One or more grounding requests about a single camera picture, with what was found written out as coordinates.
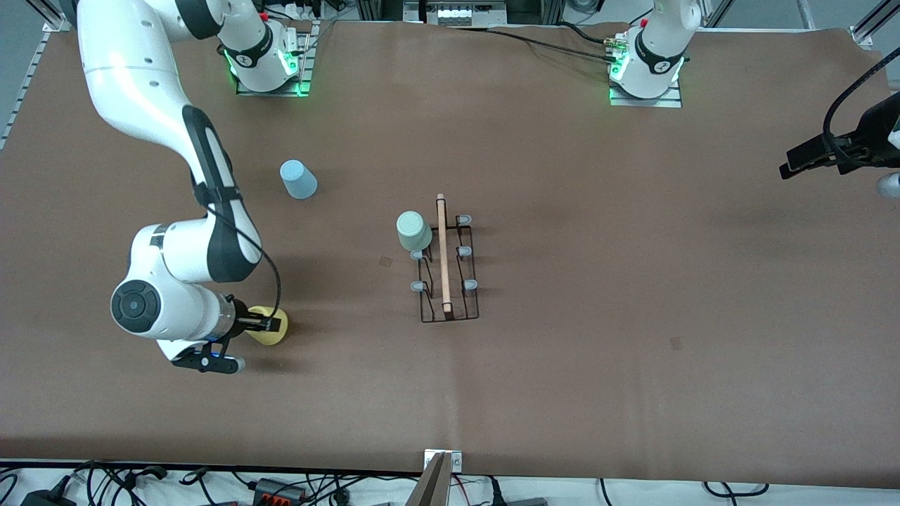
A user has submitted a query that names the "yellow plastic cup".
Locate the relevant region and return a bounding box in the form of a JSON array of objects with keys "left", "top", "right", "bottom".
[{"left": 247, "top": 305, "right": 290, "bottom": 346}]

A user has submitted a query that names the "pale green plastic cup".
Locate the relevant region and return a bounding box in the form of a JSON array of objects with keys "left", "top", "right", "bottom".
[{"left": 396, "top": 211, "right": 433, "bottom": 252}]

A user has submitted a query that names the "black wire cup holder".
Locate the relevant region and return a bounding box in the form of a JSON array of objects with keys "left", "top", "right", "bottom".
[{"left": 408, "top": 193, "right": 481, "bottom": 324}]

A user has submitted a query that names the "light blue plastic cup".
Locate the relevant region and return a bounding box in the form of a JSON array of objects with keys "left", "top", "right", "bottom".
[{"left": 279, "top": 160, "right": 319, "bottom": 200}]

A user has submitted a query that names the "black orange connector block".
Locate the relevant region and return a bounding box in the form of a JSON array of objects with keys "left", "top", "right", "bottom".
[{"left": 252, "top": 478, "right": 308, "bottom": 504}]

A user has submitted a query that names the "black power adapter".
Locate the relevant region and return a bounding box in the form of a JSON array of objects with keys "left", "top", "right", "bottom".
[{"left": 21, "top": 476, "right": 77, "bottom": 506}]

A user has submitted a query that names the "brown table mat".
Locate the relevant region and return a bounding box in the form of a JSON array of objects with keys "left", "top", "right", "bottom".
[{"left": 0, "top": 15, "right": 900, "bottom": 489}]

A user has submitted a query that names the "white power strip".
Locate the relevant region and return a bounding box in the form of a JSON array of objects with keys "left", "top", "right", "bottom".
[{"left": 271, "top": 0, "right": 323, "bottom": 20}]

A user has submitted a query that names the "grey terminal block device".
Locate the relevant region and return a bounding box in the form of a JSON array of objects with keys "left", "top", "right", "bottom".
[{"left": 420, "top": 0, "right": 508, "bottom": 27}]

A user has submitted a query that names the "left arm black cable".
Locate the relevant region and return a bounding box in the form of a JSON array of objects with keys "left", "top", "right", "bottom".
[{"left": 823, "top": 48, "right": 900, "bottom": 152}]

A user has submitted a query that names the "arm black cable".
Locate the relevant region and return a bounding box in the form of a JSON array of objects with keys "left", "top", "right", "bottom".
[
  {"left": 210, "top": 207, "right": 283, "bottom": 320},
  {"left": 823, "top": 48, "right": 900, "bottom": 152}
]

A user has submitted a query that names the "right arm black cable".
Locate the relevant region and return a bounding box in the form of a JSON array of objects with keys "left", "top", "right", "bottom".
[{"left": 210, "top": 207, "right": 283, "bottom": 320}]

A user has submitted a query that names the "aluminium corner frame profile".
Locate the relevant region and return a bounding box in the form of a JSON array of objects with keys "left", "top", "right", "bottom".
[{"left": 849, "top": 0, "right": 900, "bottom": 48}]

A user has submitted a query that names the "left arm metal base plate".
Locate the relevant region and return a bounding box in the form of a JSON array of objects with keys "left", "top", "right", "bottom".
[{"left": 608, "top": 79, "right": 683, "bottom": 108}]

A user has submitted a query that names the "black cable clip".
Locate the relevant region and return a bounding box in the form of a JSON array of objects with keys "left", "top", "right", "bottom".
[{"left": 123, "top": 465, "right": 169, "bottom": 486}]

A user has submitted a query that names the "thin black base cable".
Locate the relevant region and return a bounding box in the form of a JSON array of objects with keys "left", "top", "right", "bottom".
[{"left": 559, "top": 20, "right": 616, "bottom": 46}]

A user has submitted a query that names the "thick black base cable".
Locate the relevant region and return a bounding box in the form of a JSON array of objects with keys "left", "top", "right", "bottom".
[{"left": 450, "top": 27, "right": 619, "bottom": 65}]

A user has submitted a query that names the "perforated aluminium side rail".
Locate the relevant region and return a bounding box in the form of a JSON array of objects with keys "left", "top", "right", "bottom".
[{"left": 0, "top": 21, "right": 57, "bottom": 152}]

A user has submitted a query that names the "black cable loop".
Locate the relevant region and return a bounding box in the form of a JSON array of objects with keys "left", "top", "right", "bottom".
[{"left": 703, "top": 481, "right": 771, "bottom": 497}]

